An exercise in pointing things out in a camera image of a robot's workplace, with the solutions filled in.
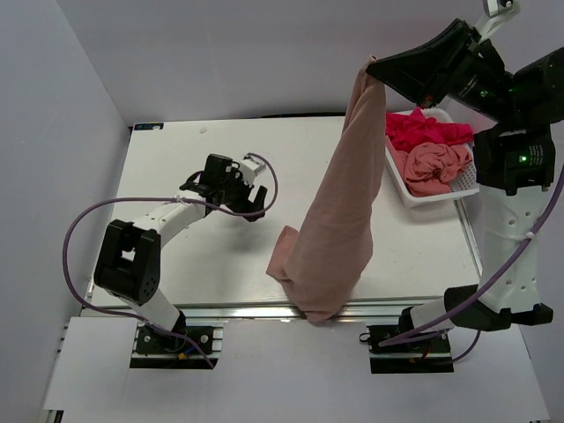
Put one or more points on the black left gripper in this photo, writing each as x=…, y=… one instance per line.
x=234, y=177

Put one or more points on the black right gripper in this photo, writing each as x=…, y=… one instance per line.
x=413, y=70

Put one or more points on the dusty pink t shirt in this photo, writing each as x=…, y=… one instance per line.
x=319, y=264

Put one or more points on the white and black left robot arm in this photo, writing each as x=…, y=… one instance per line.
x=128, y=265

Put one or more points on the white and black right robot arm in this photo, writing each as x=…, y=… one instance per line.
x=519, y=183

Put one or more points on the magenta t shirt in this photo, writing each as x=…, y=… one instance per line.
x=408, y=131

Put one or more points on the coral pink t shirt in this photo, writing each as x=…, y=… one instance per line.
x=429, y=168

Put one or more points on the white perforated plastic basket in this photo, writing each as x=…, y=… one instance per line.
x=464, y=185

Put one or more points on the black xdof label sticker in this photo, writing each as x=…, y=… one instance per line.
x=148, y=126

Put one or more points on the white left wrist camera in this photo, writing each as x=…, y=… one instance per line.
x=251, y=167

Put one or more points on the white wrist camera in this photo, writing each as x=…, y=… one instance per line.
x=251, y=167
x=496, y=14

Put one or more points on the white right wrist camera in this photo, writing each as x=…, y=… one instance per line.
x=496, y=14

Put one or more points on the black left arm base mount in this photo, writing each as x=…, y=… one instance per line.
x=152, y=350

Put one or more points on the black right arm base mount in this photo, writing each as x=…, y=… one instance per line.
x=430, y=356

